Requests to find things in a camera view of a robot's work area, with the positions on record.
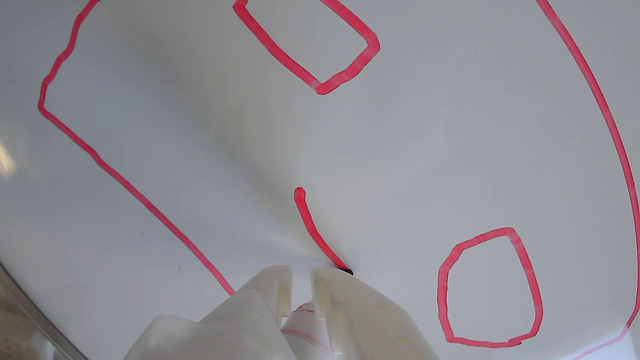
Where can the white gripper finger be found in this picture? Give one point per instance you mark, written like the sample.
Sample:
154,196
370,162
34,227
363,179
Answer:
240,320
365,325

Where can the red whiteboard marker pen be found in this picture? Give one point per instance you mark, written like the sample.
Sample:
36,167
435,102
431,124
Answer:
305,335

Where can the white whiteboard with metal frame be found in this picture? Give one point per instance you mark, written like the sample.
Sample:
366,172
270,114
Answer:
400,150

